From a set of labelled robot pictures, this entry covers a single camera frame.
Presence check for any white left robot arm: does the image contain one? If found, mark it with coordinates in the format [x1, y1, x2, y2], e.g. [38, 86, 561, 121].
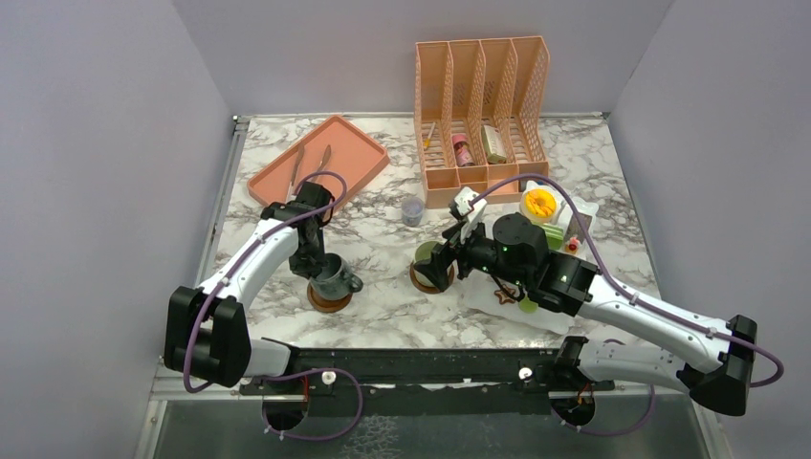
[164, 216, 483, 393]

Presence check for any pink bottle in organizer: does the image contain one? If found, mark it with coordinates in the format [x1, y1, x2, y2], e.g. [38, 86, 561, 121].
[451, 134, 475, 167]

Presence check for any green macaron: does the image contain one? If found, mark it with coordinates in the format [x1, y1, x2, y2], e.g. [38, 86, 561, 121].
[518, 297, 538, 314]

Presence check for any brown wooden coaster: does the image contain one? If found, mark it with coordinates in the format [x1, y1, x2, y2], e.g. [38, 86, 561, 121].
[307, 285, 353, 314]
[409, 262, 455, 295]

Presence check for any light green ceramic mug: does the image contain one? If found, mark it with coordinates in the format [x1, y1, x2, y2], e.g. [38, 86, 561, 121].
[413, 240, 443, 267]

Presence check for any pink mesh file organizer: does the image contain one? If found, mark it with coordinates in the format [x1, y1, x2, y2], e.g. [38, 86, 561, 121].
[414, 35, 550, 208]

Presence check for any dark blue-green ceramic mug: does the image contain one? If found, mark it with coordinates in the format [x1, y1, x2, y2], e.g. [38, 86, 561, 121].
[309, 252, 363, 302]

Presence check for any tan box in organizer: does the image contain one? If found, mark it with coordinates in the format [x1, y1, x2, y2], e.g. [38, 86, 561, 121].
[481, 125, 508, 164]

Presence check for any white tiered dessert stand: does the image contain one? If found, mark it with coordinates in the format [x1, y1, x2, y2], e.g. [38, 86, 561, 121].
[463, 180, 586, 335]

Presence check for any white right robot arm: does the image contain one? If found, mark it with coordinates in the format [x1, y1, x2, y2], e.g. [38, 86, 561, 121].
[412, 187, 757, 416]

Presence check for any yellow frosted donut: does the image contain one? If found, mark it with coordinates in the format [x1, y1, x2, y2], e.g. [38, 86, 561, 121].
[519, 188, 559, 225]

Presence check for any left brown wooden coaster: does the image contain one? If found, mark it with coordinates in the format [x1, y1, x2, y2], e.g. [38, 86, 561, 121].
[307, 285, 353, 314]

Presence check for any right brown wooden coaster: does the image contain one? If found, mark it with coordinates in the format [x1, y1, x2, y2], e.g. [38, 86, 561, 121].
[409, 262, 455, 295]

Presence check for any brown star cookie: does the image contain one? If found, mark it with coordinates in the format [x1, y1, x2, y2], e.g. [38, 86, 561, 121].
[493, 287, 517, 305]

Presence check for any green layered cake slice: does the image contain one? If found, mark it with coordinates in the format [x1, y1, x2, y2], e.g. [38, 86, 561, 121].
[541, 224, 564, 251]

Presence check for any pink dessert tray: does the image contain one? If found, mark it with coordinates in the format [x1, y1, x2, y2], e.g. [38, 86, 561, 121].
[247, 115, 390, 216]

